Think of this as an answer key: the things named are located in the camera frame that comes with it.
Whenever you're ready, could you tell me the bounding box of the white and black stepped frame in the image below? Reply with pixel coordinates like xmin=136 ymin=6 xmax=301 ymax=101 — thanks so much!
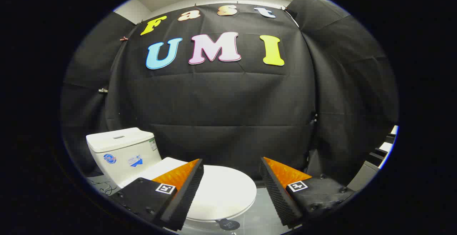
xmin=347 ymin=125 xmax=399 ymax=193

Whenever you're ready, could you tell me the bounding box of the black floor cable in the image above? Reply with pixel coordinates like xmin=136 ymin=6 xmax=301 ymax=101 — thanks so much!
xmin=89 ymin=179 xmax=119 ymax=197

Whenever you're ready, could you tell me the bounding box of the black backdrop cloth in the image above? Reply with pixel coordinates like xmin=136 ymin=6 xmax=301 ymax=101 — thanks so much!
xmin=61 ymin=0 xmax=398 ymax=186

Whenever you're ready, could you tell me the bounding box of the white toilet lid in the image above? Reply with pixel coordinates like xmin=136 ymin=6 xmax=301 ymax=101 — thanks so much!
xmin=121 ymin=157 xmax=257 ymax=223

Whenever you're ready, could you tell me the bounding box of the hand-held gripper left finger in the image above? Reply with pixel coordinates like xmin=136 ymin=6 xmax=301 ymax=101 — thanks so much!
xmin=109 ymin=158 xmax=205 ymax=232

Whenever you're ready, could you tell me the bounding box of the black round lid handle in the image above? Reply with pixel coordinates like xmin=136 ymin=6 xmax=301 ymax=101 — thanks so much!
xmin=216 ymin=219 xmax=241 ymax=231

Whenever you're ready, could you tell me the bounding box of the white toilet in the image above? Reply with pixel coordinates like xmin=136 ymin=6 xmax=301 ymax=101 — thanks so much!
xmin=86 ymin=127 xmax=255 ymax=228

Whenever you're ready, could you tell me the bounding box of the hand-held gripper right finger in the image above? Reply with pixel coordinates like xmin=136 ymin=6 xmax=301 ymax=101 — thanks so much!
xmin=260 ymin=156 xmax=357 ymax=228

